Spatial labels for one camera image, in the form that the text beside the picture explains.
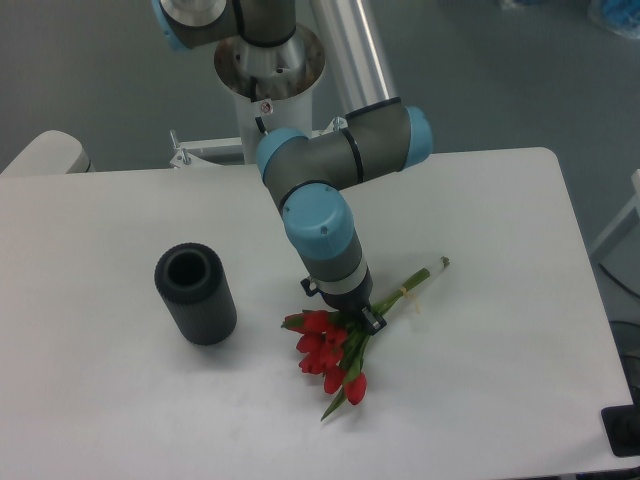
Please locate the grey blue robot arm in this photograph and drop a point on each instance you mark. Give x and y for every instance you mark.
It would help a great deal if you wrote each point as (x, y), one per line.
(318, 112)

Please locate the blue plastic bag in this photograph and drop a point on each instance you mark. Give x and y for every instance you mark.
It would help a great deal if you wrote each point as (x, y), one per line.
(618, 16)

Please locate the white chair back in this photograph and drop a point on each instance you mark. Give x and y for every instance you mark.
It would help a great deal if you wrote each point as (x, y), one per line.
(51, 153)

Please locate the white metal base frame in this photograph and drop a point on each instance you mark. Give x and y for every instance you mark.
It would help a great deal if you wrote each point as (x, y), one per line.
(224, 151)

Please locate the black device at table edge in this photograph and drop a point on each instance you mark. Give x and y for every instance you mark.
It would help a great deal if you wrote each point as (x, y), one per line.
(622, 429)

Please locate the red tulip bouquet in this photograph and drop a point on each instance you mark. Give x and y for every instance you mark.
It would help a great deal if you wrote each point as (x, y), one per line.
(333, 344)

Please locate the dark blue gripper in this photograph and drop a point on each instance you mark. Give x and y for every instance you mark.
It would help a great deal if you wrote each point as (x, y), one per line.
(350, 294)

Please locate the dark grey ribbed vase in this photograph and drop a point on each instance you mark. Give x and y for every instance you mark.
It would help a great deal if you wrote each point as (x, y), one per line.
(191, 281)

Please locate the white furniture frame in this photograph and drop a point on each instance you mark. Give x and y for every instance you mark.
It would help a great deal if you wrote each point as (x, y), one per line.
(620, 225)

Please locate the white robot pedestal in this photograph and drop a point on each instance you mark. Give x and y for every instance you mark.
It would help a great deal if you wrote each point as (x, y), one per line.
(271, 87)

